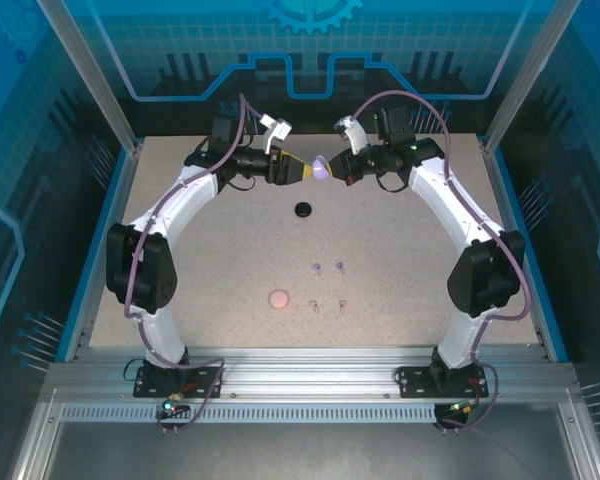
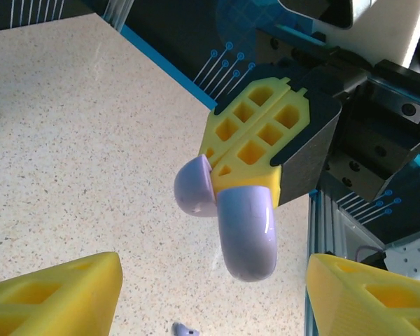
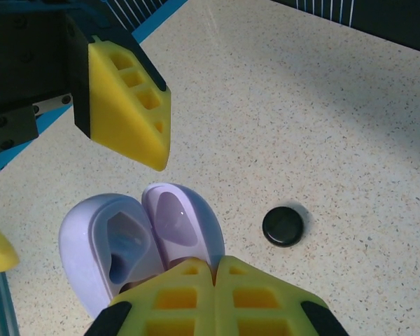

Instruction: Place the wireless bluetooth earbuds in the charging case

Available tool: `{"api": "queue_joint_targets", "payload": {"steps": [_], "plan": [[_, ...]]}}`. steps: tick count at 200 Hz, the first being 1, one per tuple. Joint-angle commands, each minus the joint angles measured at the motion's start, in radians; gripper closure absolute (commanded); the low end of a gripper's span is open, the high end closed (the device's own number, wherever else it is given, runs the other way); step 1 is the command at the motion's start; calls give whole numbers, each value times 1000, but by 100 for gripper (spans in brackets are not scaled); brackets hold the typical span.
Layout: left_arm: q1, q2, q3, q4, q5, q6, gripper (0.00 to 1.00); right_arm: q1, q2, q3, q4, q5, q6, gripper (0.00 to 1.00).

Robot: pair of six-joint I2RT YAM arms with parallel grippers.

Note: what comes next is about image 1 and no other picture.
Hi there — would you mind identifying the lilac round charging case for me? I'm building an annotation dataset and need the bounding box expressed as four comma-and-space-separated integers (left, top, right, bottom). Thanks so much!
309, 154, 332, 182

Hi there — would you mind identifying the blue table edge strip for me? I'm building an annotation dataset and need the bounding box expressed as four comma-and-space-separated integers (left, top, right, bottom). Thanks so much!
62, 147, 131, 364
488, 147, 570, 364

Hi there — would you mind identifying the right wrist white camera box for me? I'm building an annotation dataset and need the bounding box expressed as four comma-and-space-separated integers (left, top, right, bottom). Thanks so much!
333, 114, 370, 156

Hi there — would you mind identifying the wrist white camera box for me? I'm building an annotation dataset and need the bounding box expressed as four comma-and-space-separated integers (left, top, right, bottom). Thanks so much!
259, 113, 292, 154
333, 114, 370, 156

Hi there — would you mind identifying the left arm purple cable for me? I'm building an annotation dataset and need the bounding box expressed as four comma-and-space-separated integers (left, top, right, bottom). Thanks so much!
123, 93, 226, 436

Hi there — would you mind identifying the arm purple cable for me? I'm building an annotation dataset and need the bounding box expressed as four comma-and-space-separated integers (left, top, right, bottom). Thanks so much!
123, 93, 226, 436
352, 90, 534, 434

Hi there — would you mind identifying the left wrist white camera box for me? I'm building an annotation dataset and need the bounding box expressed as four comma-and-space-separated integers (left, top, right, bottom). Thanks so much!
259, 113, 292, 154

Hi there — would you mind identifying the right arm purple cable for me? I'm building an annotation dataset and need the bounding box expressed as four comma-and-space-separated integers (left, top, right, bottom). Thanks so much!
352, 90, 534, 434

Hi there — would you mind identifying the aluminium frame post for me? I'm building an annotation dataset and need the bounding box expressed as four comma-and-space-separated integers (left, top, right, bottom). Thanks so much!
36, 0, 142, 154
482, 0, 581, 154

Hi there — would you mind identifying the aluminium front rail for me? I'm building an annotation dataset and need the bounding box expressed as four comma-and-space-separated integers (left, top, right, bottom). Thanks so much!
45, 347, 577, 401

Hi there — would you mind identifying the slotted grey cable duct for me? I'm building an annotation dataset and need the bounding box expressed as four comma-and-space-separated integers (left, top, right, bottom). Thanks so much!
59, 403, 439, 425

